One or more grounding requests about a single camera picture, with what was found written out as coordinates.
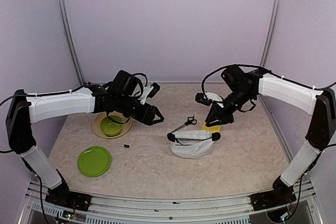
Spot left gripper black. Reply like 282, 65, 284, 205
115, 93, 165, 125

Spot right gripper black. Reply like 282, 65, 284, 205
206, 87, 255, 126

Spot white drawstring pouch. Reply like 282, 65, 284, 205
167, 130, 221, 159

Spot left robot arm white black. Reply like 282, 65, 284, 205
5, 70, 164, 206

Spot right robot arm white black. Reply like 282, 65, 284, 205
195, 64, 335, 205

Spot yellow sponge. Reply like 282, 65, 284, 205
202, 122, 221, 133

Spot black scissors near sponge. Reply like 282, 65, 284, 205
171, 116, 197, 133

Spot beige plate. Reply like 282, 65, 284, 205
92, 112, 133, 139

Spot green bowl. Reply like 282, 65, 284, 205
100, 115, 123, 137

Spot green plate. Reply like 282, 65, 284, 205
77, 146, 112, 177

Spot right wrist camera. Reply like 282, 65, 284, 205
195, 92, 223, 107

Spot front aluminium rail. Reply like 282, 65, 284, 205
17, 180, 324, 223

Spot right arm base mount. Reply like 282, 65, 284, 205
250, 189, 297, 211

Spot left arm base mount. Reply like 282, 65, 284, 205
45, 189, 92, 211

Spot right aluminium frame post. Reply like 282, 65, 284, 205
259, 0, 281, 68

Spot aluminium frame post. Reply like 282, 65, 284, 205
259, 0, 281, 68
57, 0, 85, 84

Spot left aluminium frame post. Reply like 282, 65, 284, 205
57, 0, 85, 84

